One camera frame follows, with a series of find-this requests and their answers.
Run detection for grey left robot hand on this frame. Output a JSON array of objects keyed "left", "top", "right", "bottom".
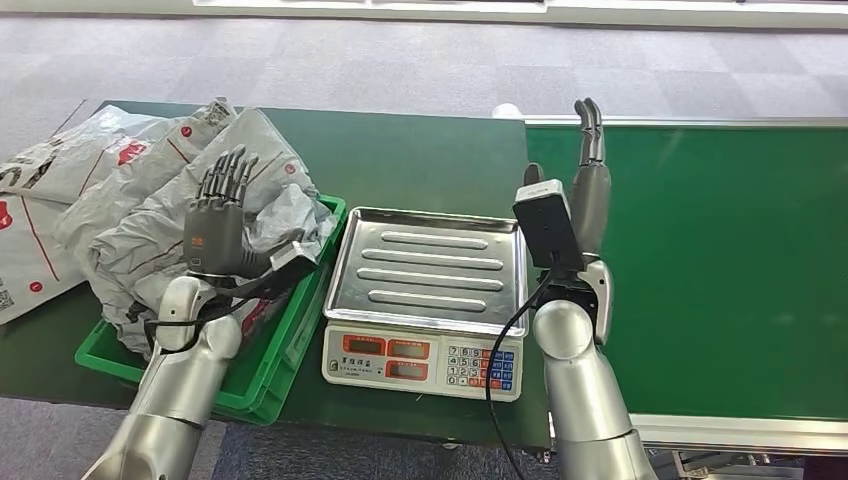
[{"left": 182, "top": 145, "right": 273, "bottom": 281}]

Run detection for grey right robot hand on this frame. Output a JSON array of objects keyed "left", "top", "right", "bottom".
[{"left": 521, "top": 97, "right": 612, "bottom": 257}]

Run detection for grey mailer package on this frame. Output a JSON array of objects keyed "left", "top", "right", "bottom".
[{"left": 87, "top": 107, "right": 340, "bottom": 313}]

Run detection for green plastic basket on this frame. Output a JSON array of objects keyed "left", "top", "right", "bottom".
[{"left": 74, "top": 193, "right": 349, "bottom": 427}]

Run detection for white electronic weighing scale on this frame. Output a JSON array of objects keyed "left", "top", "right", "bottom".
[{"left": 321, "top": 206, "right": 531, "bottom": 403}]

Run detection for grey mailer bag red logo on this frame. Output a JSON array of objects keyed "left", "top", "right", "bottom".
[{"left": 52, "top": 122, "right": 227, "bottom": 266}]

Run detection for green belt conveyor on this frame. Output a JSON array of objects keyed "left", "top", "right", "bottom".
[{"left": 491, "top": 102, "right": 848, "bottom": 480}]

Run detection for grey mailer bag QR print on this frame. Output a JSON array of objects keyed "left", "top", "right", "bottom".
[{"left": 0, "top": 97, "right": 238, "bottom": 207}]

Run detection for flat pale mailer bag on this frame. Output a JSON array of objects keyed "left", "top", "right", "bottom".
[{"left": 0, "top": 192, "right": 89, "bottom": 326}]

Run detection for white window sill ledge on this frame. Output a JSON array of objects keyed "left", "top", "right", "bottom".
[{"left": 0, "top": 0, "right": 848, "bottom": 32}]

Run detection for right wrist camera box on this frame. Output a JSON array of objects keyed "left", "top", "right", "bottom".
[{"left": 511, "top": 178, "right": 586, "bottom": 273}]

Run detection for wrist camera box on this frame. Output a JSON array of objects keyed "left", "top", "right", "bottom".
[
  {"left": 268, "top": 239, "right": 321, "bottom": 283},
  {"left": 511, "top": 178, "right": 586, "bottom": 273}
]

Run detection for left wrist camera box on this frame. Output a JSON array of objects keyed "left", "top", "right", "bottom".
[{"left": 268, "top": 239, "right": 321, "bottom": 283}]

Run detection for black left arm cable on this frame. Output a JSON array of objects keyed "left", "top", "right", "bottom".
[{"left": 142, "top": 264, "right": 299, "bottom": 347}]

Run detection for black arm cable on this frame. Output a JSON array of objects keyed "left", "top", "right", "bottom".
[
  {"left": 482, "top": 268, "right": 555, "bottom": 480},
  {"left": 142, "top": 264, "right": 299, "bottom": 347}
]

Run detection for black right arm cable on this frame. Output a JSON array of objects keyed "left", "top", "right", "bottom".
[{"left": 482, "top": 268, "right": 555, "bottom": 480}]

